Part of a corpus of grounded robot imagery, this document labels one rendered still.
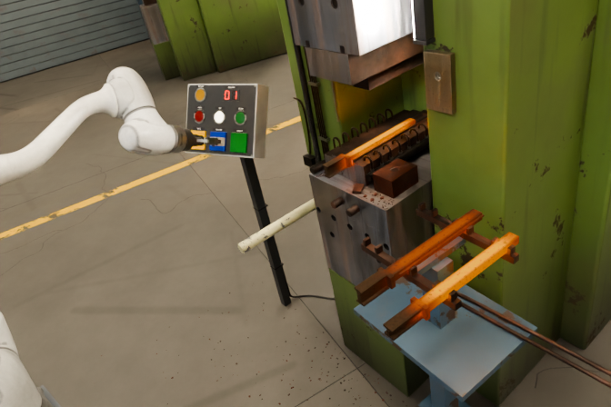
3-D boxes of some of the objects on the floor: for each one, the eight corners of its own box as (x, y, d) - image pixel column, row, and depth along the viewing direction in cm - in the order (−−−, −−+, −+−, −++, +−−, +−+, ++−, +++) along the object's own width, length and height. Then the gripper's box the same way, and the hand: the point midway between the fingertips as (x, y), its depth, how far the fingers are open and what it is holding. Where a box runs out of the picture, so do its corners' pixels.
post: (285, 306, 249) (231, 113, 195) (280, 302, 252) (225, 111, 198) (291, 302, 251) (239, 109, 197) (286, 298, 254) (234, 107, 200)
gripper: (162, 149, 161) (208, 151, 182) (193, 152, 155) (237, 153, 176) (163, 126, 161) (209, 131, 182) (194, 128, 155) (238, 132, 176)
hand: (217, 141), depth 176 cm, fingers closed
